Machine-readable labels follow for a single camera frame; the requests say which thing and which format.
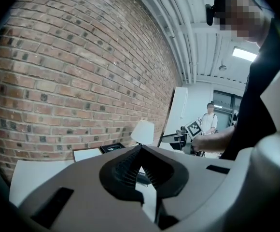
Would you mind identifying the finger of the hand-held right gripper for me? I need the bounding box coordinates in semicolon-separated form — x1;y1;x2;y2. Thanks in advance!
170;141;185;151
162;133;181;143

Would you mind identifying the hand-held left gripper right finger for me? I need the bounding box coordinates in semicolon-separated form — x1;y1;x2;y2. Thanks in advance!
142;145;238;231

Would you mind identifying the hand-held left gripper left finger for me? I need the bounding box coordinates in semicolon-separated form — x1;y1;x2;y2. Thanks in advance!
16;145;160;232

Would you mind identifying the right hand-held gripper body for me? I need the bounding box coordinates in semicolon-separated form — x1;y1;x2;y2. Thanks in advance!
178;120;202;153

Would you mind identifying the person's right forearm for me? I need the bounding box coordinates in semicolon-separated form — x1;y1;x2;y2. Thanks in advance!
204;126;237;154

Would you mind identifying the person's right hand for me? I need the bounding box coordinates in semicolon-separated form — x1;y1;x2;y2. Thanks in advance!
193;135;207;153

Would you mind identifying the white whiteboard panel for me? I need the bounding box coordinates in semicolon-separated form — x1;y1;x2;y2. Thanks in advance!
163;87;188;146

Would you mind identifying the white table lamp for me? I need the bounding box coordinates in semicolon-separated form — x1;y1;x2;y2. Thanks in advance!
130;119;155;146

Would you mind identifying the brown box with white inside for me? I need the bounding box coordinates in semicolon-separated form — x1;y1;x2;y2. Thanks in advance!
72;148;102;163

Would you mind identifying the dark glass window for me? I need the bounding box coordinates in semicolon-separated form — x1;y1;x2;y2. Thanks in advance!
213;90;242;130

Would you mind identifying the black box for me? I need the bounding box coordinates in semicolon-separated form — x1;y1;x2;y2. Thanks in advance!
99;143;126;154

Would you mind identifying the person's black shirt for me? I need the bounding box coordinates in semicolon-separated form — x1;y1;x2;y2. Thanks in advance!
219;15;280;161

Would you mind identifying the ceiling light panel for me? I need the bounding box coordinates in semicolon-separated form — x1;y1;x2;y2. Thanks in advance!
232;46;258;62

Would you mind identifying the person's head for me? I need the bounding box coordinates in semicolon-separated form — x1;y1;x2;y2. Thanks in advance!
213;0;271;43

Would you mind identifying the black head camera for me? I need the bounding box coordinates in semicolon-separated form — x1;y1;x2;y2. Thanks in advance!
204;3;215;26

